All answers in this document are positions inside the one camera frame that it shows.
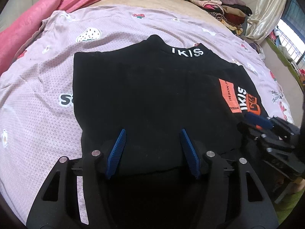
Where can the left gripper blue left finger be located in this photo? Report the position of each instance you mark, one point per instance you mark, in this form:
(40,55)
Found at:
(115,154)

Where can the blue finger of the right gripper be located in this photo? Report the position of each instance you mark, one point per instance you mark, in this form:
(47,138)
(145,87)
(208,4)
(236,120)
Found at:
(258,120)

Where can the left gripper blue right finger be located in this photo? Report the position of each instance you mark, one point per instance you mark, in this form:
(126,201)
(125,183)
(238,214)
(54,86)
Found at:
(190,153)

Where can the black printed t-shirt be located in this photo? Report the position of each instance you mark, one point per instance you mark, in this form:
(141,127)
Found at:
(154,91)

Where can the pile of folded clothes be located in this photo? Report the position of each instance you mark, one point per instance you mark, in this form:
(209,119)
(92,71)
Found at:
(233,14)

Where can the lilac strawberry print bedsheet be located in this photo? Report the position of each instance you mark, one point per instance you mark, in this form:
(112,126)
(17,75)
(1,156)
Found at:
(38,124)

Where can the window with grille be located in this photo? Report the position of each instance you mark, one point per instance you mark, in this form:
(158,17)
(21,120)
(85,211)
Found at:
(291,31)

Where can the cream satin curtain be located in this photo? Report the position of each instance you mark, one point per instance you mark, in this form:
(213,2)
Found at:
(266,17)

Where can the beige mattress cover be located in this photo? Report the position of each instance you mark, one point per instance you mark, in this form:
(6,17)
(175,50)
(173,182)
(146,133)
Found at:
(176,6)

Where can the pink plush blanket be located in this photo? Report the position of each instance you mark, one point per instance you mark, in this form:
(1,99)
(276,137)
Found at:
(14,38)

